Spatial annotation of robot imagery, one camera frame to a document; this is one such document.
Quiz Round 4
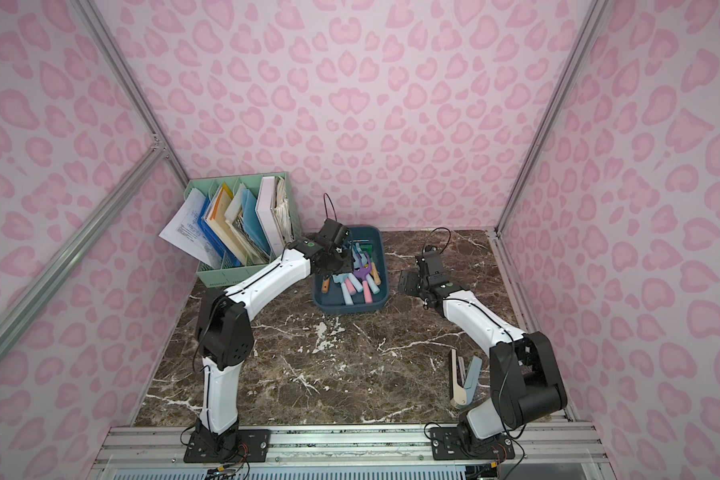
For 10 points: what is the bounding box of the aluminium front rail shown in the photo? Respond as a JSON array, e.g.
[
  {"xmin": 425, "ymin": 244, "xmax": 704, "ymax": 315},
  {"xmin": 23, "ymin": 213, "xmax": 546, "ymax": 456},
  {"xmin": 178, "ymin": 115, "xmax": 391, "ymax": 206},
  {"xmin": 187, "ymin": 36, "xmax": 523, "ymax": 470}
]
[{"xmin": 88, "ymin": 419, "xmax": 615, "ymax": 479}]

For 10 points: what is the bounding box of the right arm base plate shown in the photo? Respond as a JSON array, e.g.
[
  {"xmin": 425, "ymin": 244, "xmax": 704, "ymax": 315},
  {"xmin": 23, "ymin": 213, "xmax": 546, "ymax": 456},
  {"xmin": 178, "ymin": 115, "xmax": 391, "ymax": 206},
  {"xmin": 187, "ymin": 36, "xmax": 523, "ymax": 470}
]
[{"xmin": 424, "ymin": 423, "xmax": 516, "ymax": 462}]

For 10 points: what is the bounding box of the light blue rake white handle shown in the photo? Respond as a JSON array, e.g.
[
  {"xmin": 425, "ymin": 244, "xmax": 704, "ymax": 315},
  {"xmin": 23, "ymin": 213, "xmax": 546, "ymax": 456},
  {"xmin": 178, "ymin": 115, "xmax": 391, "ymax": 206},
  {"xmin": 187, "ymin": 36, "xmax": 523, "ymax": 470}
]
[{"xmin": 365, "ymin": 274, "xmax": 380, "ymax": 294}]

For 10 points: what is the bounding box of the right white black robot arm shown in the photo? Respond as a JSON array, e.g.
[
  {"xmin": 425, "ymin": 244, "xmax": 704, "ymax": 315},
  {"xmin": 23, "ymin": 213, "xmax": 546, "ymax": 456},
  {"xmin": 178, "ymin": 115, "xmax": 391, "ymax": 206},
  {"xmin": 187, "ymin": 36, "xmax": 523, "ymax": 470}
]
[{"xmin": 399, "ymin": 246, "xmax": 568, "ymax": 447}]

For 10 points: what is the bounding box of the teal plastic storage box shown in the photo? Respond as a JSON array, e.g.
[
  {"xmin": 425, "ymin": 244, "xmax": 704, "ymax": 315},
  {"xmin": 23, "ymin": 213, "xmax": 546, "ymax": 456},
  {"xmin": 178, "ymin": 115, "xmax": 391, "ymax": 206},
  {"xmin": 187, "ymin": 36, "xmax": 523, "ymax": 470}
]
[{"xmin": 312, "ymin": 226, "xmax": 390, "ymax": 315}]

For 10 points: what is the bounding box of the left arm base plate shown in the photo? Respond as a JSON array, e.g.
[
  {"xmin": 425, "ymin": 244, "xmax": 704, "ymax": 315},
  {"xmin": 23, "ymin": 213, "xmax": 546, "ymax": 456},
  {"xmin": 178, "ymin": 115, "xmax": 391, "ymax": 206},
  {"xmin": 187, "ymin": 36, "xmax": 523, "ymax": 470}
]
[{"xmin": 183, "ymin": 426, "xmax": 271, "ymax": 464}]

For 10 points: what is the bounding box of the light blue folder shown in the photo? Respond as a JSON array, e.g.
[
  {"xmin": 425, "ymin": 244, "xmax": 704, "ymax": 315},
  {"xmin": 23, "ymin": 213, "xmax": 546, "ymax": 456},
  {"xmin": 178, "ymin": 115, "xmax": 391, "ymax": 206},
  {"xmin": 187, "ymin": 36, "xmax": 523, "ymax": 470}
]
[{"xmin": 241, "ymin": 187, "xmax": 271, "ymax": 258}]

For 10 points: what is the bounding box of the orange beige folder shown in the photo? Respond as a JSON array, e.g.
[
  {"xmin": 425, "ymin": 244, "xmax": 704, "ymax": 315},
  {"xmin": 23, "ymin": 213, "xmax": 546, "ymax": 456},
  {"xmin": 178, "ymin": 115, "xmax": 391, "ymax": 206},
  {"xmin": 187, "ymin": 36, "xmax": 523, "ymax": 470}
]
[{"xmin": 203, "ymin": 183, "xmax": 249, "ymax": 266}]

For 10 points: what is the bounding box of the green file organizer crate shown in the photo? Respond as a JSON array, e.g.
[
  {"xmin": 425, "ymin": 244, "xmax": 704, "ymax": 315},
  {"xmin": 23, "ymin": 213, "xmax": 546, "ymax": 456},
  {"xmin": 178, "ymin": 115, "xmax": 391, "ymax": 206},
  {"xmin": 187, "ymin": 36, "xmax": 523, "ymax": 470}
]
[{"xmin": 184, "ymin": 172, "xmax": 303, "ymax": 288}]

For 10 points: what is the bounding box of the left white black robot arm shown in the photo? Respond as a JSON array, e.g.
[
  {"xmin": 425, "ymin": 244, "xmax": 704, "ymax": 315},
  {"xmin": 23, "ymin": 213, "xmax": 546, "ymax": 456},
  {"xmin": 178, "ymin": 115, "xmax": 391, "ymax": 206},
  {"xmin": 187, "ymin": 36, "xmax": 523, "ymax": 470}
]
[{"xmin": 197, "ymin": 219, "xmax": 352, "ymax": 443}]

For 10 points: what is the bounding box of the purple rake pink handle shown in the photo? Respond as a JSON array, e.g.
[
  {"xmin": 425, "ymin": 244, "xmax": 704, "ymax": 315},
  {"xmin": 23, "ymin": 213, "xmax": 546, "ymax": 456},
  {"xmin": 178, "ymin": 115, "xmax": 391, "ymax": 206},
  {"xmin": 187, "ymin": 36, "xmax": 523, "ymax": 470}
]
[
  {"xmin": 353, "ymin": 246, "xmax": 373, "ymax": 304},
  {"xmin": 344, "ymin": 276, "xmax": 357, "ymax": 295}
]

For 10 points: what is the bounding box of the green rake thin wooden handle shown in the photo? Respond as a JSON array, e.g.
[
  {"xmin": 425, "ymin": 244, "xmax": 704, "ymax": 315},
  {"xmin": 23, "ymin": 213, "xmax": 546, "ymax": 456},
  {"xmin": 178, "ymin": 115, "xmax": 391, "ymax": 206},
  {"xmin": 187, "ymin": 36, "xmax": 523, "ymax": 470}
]
[{"xmin": 358, "ymin": 240, "xmax": 374, "ymax": 257}]

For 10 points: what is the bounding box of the white book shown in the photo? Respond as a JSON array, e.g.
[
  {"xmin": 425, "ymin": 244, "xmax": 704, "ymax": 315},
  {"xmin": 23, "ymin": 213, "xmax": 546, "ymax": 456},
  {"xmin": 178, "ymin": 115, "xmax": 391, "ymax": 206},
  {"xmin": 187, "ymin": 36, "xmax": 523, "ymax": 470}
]
[{"xmin": 256, "ymin": 176, "xmax": 293, "ymax": 257}]

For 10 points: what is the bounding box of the white printed paper sheet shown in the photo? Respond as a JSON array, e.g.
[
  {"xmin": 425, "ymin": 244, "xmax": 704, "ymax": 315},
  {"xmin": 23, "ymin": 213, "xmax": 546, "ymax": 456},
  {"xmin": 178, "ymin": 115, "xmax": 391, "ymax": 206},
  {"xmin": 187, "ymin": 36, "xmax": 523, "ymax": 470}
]
[{"xmin": 159, "ymin": 189, "xmax": 222, "ymax": 269}]

